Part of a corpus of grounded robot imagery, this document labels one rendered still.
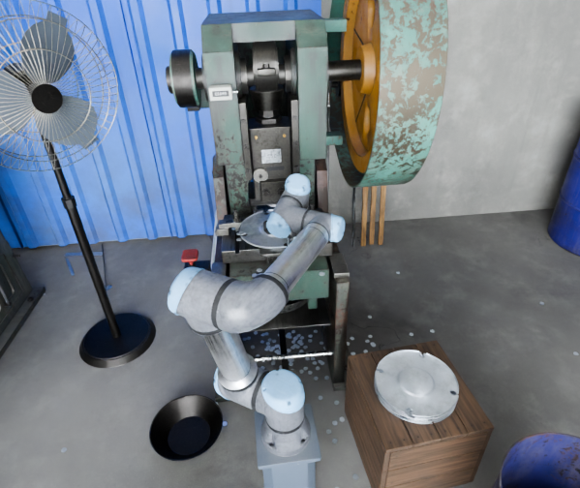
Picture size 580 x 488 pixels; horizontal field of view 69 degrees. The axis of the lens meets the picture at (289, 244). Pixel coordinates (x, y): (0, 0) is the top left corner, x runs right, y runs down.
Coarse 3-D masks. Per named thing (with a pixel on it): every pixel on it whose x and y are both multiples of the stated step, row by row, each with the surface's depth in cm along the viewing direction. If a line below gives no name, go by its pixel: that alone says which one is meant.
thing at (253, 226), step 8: (256, 216) 176; (264, 216) 176; (240, 224) 170; (248, 224) 171; (256, 224) 171; (240, 232) 166; (248, 232) 166; (256, 232) 165; (264, 232) 164; (248, 240) 161; (256, 240) 161; (264, 240) 160; (272, 240) 160; (280, 240) 160; (272, 248) 156; (280, 248) 156
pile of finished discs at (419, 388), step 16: (400, 352) 164; (416, 352) 163; (384, 368) 158; (400, 368) 158; (416, 368) 157; (432, 368) 157; (448, 368) 156; (384, 384) 152; (400, 384) 151; (416, 384) 150; (432, 384) 150; (448, 384) 151; (384, 400) 147; (400, 400) 146; (416, 400) 146; (432, 400) 146; (448, 400) 146; (400, 416) 145; (416, 416) 141; (432, 416) 140
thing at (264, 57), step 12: (264, 48) 138; (264, 60) 138; (276, 60) 139; (264, 72) 138; (276, 72) 140; (264, 84) 143; (276, 84) 144; (252, 96) 149; (264, 96) 146; (276, 96) 148; (264, 108) 150; (276, 108) 151
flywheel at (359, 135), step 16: (352, 0) 157; (368, 0) 144; (352, 16) 163; (368, 16) 147; (352, 32) 168; (368, 32) 147; (352, 48) 172; (368, 48) 143; (368, 64) 142; (352, 80) 176; (368, 80) 145; (352, 96) 178; (368, 96) 154; (352, 112) 178; (368, 112) 161; (352, 128) 176; (368, 128) 162; (352, 144) 170; (368, 144) 159; (352, 160) 171; (368, 160) 147
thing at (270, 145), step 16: (256, 128) 150; (272, 128) 150; (288, 128) 150; (256, 144) 153; (272, 144) 153; (288, 144) 154; (256, 160) 156; (272, 160) 156; (288, 160) 157; (256, 176) 158; (272, 176) 160; (288, 176) 161; (256, 192) 163; (272, 192) 160
